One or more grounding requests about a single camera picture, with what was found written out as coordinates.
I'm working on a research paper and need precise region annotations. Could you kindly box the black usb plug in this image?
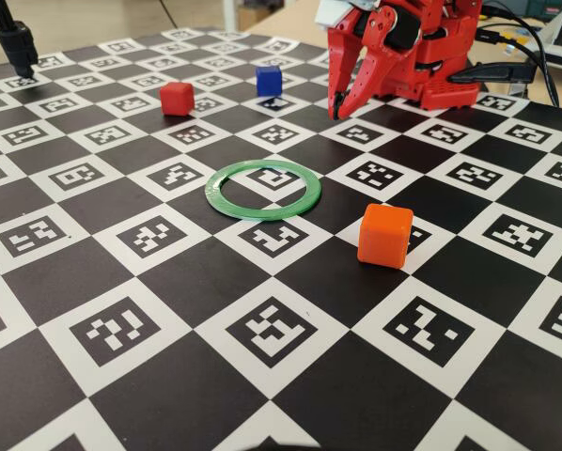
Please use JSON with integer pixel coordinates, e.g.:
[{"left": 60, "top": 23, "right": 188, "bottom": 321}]
[{"left": 475, "top": 27, "right": 518, "bottom": 47}]

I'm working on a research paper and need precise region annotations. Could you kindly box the red robot base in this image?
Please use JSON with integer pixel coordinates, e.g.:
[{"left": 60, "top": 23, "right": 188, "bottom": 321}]
[{"left": 373, "top": 41, "right": 480, "bottom": 112}]

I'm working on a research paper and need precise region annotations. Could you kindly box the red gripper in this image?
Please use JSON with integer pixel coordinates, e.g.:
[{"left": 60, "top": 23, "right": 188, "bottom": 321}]
[{"left": 326, "top": 0, "right": 426, "bottom": 121}]

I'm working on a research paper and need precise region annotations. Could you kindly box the thick black cable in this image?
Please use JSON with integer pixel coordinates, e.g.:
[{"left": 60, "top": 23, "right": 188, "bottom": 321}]
[{"left": 480, "top": 0, "right": 560, "bottom": 108}]

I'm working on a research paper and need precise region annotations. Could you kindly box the blue cube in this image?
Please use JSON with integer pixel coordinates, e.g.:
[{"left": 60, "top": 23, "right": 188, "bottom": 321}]
[{"left": 255, "top": 65, "right": 283, "bottom": 98}]

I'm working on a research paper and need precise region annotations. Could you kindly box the cardboard box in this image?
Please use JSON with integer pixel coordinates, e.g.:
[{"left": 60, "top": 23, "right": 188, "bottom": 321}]
[{"left": 237, "top": 6, "right": 273, "bottom": 32}]

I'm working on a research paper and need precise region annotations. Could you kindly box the white post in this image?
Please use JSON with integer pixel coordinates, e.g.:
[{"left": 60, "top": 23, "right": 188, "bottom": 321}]
[{"left": 223, "top": 0, "right": 239, "bottom": 32}]

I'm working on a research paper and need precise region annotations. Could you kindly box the orange cube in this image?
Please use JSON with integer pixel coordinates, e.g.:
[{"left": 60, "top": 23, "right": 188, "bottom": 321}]
[{"left": 356, "top": 203, "right": 414, "bottom": 271}]

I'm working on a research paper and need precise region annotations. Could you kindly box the red cube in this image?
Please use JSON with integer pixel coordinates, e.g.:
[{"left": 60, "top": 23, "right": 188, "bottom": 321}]
[{"left": 159, "top": 81, "right": 196, "bottom": 117}]

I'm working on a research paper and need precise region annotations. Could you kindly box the black tripod leg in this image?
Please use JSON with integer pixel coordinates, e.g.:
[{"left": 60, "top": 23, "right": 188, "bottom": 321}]
[{"left": 0, "top": 0, "right": 40, "bottom": 80}]

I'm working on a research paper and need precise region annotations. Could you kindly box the green flat ring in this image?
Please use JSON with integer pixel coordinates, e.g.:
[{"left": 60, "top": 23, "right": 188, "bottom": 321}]
[{"left": 204, "top": 159, "right": 323, "bottom": 223}]

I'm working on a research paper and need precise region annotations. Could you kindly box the black white marker checkerboard mat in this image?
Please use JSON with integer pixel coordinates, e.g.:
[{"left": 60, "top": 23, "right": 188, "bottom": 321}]
[{"left": 0, "top": 26, "right": 562, "bottom": 451}]

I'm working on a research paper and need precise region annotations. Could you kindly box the green tool case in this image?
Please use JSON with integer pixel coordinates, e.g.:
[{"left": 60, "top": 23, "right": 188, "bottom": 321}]
[{"left": 524, "top": 0, "right": 562, "bottom": 21}]

